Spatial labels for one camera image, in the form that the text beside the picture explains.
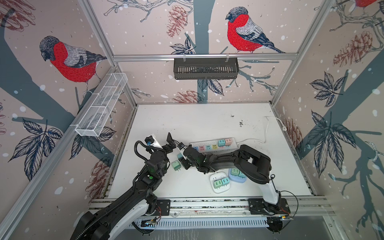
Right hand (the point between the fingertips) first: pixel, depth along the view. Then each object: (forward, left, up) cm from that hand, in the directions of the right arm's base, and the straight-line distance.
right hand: (180, 158), depth 91 cm
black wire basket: (+55, -15, +29) cm, 64 cm away
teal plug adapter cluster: (-14, -26, +5) cm, 30 cm away
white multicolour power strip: (+8, -22, +3) cm, 23 cm away
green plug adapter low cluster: (-6, +2, +2) cm, 6 cm away
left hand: (+2, +7, +22) cm, 23 cm away
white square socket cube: (-11, -22, +1) cm, 25 cm away
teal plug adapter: (+8, -25, +6) cm, 27 cm away
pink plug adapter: (+9, -30, +6) cm, 32 cm away
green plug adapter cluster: (-16, -22, +6) cm, 28 cm away
